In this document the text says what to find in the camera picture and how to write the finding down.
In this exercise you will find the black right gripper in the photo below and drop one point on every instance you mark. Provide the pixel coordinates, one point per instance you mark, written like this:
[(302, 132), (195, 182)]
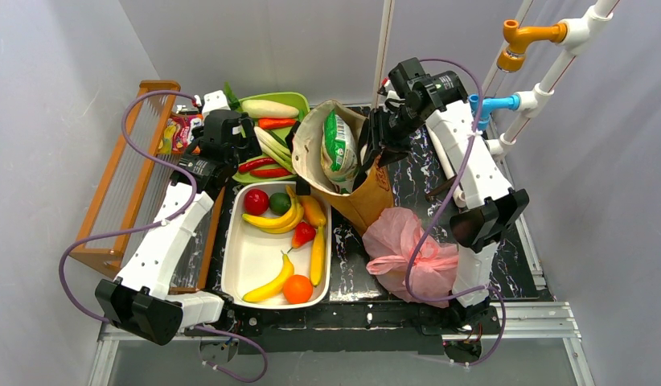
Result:
[(384, 129)]

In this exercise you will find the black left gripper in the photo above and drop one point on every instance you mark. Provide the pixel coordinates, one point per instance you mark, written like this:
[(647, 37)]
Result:
[(240, 127)]

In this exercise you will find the green chips bag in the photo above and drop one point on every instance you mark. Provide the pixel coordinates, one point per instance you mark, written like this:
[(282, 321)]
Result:
[(339, 158)]

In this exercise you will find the orange candy bag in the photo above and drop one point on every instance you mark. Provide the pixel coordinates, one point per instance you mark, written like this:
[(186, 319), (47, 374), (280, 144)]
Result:
[(177, 135)]

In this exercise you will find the brown paper bag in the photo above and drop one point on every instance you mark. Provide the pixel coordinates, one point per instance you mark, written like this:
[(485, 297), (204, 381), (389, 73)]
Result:
[(372, 192)]

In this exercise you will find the pink plastic grocery bag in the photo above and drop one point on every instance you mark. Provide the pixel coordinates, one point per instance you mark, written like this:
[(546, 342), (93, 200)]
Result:
[(389, 243)]

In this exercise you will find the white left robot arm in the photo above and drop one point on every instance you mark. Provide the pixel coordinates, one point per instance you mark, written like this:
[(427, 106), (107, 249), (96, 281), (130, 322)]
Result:
[(138, 300)]

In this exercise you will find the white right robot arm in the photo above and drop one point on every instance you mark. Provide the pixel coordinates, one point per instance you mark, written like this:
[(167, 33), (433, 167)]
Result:
[(490, 203)]

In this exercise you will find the yellow banana by bag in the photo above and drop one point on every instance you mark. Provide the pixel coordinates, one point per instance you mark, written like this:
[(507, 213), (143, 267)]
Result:
[(317, 257)]

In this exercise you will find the red chili pepper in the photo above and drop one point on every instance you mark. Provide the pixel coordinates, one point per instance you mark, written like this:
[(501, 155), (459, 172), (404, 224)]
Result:
[(246, 167)]

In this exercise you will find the orange carrot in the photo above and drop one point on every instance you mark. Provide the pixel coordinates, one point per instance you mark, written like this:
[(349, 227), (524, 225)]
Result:
[(275, 123)]

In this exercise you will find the white radish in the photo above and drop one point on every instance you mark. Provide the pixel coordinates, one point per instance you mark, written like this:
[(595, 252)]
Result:
[(268, 109)]

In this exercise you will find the green white leek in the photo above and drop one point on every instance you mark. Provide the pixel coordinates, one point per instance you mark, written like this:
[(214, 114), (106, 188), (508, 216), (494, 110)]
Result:
[(274, 148)]

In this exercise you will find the red apple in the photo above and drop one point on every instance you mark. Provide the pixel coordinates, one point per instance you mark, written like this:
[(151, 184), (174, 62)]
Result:
[(256, 202)]

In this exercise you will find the green vegetable tray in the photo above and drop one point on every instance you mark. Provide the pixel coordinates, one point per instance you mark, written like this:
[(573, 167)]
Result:
[(266, 156)]

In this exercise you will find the green lime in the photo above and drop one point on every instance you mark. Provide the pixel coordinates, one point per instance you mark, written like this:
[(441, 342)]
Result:
[(279, 203)]

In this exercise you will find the orange mango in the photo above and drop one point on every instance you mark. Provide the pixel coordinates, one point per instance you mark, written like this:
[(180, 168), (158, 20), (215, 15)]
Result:
[(314, 215)]

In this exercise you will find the yellow banana bunch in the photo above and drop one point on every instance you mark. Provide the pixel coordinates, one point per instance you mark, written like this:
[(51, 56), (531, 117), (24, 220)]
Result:
[(273, 224)]

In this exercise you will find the wooden rack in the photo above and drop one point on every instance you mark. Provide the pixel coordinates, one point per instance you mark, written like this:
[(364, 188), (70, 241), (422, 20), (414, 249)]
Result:
[(129, 195)]

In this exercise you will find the white fruit tray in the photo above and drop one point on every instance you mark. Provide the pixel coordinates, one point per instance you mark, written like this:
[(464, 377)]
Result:
[(252, 257)]

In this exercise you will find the blue faucet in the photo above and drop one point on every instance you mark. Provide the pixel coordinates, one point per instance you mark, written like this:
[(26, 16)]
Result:
[(482, 108)]

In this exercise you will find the orange faucet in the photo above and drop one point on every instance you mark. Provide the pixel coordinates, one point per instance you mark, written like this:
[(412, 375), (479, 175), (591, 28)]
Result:
[(519, 38)]

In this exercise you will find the single yellow banana lower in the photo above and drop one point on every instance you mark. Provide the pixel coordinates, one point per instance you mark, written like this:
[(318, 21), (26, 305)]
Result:
[(273, 287)]

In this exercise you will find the orange fruit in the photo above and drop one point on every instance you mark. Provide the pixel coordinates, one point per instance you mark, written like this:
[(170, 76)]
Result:
[(297, 289)]

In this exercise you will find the aluminium base frame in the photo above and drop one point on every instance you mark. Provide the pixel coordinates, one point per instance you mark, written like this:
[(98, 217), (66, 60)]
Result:
[(360, 335)]

